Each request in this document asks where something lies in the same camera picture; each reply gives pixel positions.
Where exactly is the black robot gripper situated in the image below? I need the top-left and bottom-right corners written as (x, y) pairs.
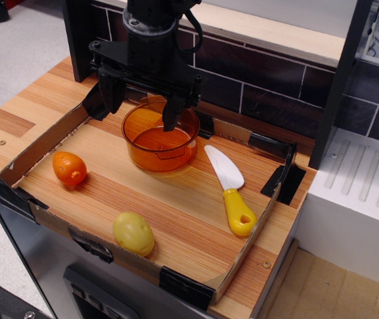
top-left (89, 13), bottom-right (203, 132)

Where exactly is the orange toy carrot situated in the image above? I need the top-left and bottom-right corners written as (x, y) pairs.
top-left (52, 152), bottom-right (87, 186)

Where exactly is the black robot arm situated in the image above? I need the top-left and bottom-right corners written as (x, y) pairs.
top-left (89, 1), bottom-right (204, 132)

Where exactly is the cardboard fence with black tape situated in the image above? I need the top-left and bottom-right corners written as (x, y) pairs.
top-left (0, 78), bottom-right (307, 312)

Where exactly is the transparent orange plastic pot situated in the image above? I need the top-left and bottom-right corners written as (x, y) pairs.
top-left (121, 96), bottom-right (200, 173)

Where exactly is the light wooden shelf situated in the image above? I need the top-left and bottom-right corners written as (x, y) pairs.
top-left (91, 0), bottom-right (346, 69)

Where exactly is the yellow toy potato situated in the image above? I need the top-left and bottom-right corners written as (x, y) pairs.
top-left (113, 211), bottom-right (155, 257)

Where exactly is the grey oven front panel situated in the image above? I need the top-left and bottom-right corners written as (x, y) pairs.
top-left (63, 266), bottom-right (179, 318)

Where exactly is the white toy sink drainer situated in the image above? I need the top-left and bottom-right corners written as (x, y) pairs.
top-left (295, 129), bottom-right (379, 282)

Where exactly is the dark vertical post left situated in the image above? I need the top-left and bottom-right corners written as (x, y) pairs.
top-left (61, 0), bottom-right (96, 82)

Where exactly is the dark vertical post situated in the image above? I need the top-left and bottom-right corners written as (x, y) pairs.
top-left (61, 0), bottom-right (96, 82)
top-left (309, 1), bottom-right (372, 169)

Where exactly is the toy knife yellow handle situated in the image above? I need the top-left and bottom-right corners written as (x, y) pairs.
top-left (204, 145), bottom-right (257, 237)

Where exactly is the dark vertical post right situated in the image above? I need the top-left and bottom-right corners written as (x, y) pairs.
top-left (309, 1), bottom-right (372, 169)

